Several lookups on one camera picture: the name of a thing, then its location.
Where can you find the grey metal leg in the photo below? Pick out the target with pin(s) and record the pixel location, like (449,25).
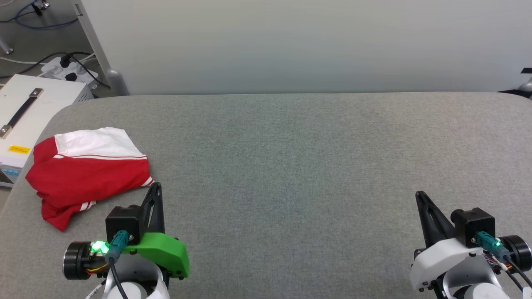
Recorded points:
(6,49)

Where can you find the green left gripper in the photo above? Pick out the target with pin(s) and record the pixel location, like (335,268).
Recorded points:
(166,249)

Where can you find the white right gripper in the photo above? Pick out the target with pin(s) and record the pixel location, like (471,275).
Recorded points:
(440,261)

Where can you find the grey fabric sofa cushion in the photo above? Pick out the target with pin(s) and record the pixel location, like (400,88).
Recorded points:
(291,166)

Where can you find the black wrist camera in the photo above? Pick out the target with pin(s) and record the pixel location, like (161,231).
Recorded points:
(474,224)
(122,220)

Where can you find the white power supply box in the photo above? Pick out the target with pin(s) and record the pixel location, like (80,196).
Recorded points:
(54,104)

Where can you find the red white basketball jersey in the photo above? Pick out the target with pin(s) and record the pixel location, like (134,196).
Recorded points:
(83,174)

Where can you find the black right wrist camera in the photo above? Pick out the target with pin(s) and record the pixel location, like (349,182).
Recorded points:
(474,224)

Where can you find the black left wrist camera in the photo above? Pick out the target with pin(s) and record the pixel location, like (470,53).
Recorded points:
(122,220)

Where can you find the grey metal foot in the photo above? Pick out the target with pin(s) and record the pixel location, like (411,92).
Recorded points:
(527,86)

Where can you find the white partition screen with post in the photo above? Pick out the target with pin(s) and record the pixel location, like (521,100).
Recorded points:
(291,41)

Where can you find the white power strip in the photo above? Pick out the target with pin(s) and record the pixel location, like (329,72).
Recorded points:
(54,68)

